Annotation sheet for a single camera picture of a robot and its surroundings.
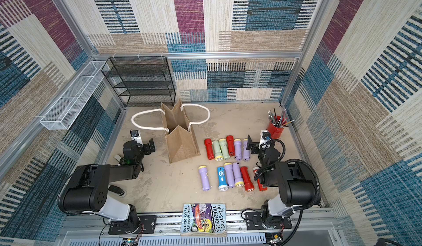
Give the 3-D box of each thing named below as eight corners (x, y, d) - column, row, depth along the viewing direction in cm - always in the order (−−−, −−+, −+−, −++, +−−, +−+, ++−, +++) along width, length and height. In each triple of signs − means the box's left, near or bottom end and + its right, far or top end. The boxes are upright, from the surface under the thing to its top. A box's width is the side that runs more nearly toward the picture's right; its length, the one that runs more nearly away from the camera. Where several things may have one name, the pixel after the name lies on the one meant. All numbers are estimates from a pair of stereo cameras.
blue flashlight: (217, 191, 84) (217, 189, 81) (217, 169, 91) (217, 166, 89) (227, 191, 84) (227, 189, 81) (226, 169, 91) (226, 166, 89)
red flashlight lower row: (246, 191, 83) (247, 190, 81) (240, 168, 91) (240, 166, 89) (254, 190, 84) (255, 188, 82) (246, 167, 92) (247, 165, 90)
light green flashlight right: (223, 160, 93) (224, 158, 92) (218, 141, 101) (218, 139, 100) (230, 158, 94) (230, 157, 92) (224, 139, 102) (225, 138, 100)
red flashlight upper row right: (227, 156, 95) (227, 154, 93) (226, 137, 103) (226, 135, 101) (234, 156, 95) (235, 154, 93) (233, 137, 103) (233, 135, 101)
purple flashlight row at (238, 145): (235, 160, 93) (236, 158, 91) (233, 141, 101) (234, 139, 99) (242, 160, 93) (243, 158, 91) (240, 141, 101) (241, 139, 99)
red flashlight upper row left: (207, 160, 94) (207, 158, 92) (204, 141, 102) (204, 139, 100) (215, 159, 95) (215, 156, 93) (211, 140, 103) (211, 138, 100)
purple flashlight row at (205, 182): (202, 191, 84) (202, 190, 82) (198, 168, 92) (198, 166, 89) (211, 189, 84) (211, 188, 82) (206, 166, 92) (206, 164, 90)
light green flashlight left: (215, 161, 94) (215, 159, 92) (212, 143, 102) (212, 140, 99) (223, 160, 94) (223, 158, 92) (219, 142, 102) (220, 139, 100)
